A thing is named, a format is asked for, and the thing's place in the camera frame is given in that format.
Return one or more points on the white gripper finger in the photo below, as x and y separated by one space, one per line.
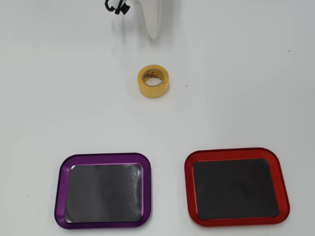
152 17

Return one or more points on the yellow tape roll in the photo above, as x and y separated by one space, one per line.
153 91

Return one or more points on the purple metal dish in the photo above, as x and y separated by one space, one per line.
103 191

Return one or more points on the red metal dish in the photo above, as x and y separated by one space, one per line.
235 188

